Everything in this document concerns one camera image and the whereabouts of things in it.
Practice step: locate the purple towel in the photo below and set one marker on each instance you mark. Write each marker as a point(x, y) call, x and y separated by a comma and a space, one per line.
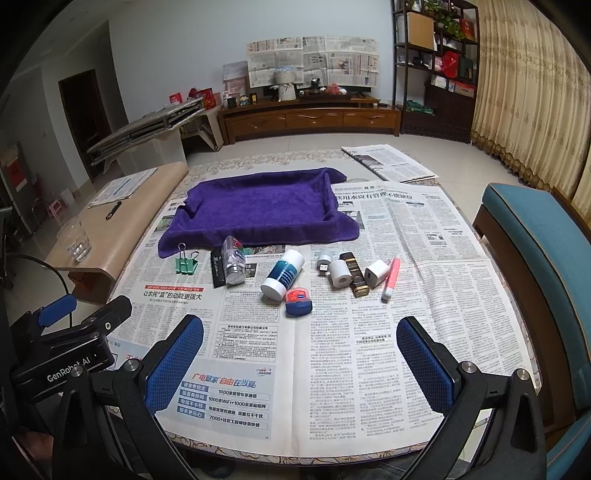
point(290, 208)

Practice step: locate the teal chair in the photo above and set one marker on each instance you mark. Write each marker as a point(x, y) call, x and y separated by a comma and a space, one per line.
point(542, 247)

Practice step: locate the wooden tv cabinet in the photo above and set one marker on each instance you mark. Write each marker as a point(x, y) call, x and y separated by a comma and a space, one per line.
point(308, 115)

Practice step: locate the green binder clip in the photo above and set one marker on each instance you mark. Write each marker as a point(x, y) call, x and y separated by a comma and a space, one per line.
point(186, 261)

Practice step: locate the folded table stack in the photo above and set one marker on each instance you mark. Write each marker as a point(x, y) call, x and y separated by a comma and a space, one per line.
point(146, 128)

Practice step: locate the folded newspaper far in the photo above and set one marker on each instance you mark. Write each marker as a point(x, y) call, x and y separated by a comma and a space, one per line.
point(389, 163)

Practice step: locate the blue white cream tube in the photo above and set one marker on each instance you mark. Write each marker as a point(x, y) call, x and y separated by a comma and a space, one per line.
point(282, 276)

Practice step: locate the beige curtain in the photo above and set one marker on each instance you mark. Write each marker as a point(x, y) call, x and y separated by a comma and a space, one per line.
point(533, 102)

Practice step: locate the white charger plug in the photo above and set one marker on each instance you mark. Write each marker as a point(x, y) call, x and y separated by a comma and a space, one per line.
point(376, 273)

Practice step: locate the paper sheet on bench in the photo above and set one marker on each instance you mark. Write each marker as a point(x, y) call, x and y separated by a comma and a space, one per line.
point(121, 188)

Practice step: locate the pink white pen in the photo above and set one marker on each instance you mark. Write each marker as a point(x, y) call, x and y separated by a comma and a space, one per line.
point(391, 280)

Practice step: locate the white tape roll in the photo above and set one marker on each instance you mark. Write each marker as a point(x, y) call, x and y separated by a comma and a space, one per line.
point(339, 274)

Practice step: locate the glass cup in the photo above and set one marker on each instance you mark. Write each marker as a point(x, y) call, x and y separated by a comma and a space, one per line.
point(74, 239)

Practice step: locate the clear candy bottle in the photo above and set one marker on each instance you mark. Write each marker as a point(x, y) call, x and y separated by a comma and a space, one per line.
point(233, 261)

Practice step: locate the newspaper covered television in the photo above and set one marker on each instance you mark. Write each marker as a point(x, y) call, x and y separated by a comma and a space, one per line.
point(343, 60)

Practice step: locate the newspaper on table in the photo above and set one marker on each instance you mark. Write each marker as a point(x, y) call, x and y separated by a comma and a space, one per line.
point(331, 385)

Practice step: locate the black gold lighter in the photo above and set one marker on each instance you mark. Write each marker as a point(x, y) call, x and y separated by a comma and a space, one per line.
point(358, 285)

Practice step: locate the black pen on bench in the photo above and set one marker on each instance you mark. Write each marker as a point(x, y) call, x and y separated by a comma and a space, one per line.
point(113, 210)

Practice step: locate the dark wooden shelf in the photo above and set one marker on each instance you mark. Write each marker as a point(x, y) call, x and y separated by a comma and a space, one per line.
point(436, 67)

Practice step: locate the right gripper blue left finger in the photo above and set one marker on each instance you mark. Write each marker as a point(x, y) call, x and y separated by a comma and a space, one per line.
point(143, 387)

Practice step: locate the beige bench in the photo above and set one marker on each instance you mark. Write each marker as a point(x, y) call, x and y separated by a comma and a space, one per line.
point(113, 240)

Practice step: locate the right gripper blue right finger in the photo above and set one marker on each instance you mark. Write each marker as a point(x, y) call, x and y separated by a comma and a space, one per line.
point(454, 390)

